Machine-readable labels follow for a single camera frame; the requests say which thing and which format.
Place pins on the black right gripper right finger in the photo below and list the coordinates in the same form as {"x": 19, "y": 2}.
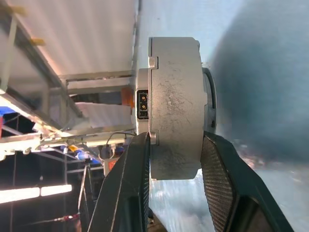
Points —
{"x": 217, "y": 181}

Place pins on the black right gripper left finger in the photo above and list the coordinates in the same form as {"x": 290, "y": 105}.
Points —
{"x": 125, "y": 193}

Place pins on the silver round motor lid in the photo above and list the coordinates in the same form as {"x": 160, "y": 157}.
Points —
{"x": 176, "y": 108}

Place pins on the silver motor housing with stator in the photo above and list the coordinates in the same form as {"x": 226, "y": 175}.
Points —
{"x": 143, "y": 79}

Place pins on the white paper sheet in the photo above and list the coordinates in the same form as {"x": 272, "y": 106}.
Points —
{"x": 103, "y": 114}

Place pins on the orange object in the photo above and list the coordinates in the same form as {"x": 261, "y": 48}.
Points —
{"x": 127, "y": 96}

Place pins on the bright tube light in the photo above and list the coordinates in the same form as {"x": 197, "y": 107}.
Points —
{"x": 24, "y": 193}

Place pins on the white backdrop sheet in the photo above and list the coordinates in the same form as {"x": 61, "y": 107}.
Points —
{"x": 84, "y": 36}

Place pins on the blue plastic table cover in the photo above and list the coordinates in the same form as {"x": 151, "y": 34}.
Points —
{"x": 169, "y": 19}

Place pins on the aluminium frame structure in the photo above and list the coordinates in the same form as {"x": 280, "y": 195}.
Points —
{"x": 55, "y": 84}

